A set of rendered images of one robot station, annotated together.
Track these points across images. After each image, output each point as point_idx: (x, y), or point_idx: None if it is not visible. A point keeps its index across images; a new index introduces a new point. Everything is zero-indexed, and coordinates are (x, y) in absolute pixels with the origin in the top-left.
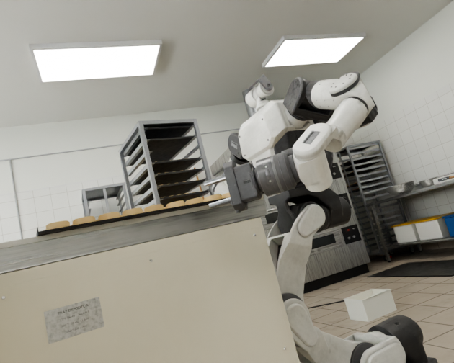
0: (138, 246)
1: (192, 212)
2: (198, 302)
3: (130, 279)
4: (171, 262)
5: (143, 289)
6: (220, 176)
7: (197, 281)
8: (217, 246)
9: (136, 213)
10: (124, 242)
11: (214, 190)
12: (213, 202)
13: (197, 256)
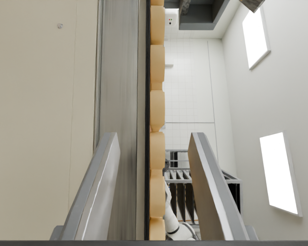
0: (92, 10)
1: (135, 136)
2: None
3: None
4: (45, 62)
5: (14, 3)
6: (235, 208)
7: None
8: (47, 171)
9: (153, 15)
10: None
11: (183, 224)
12: (110, 146)
13: (41, 120)
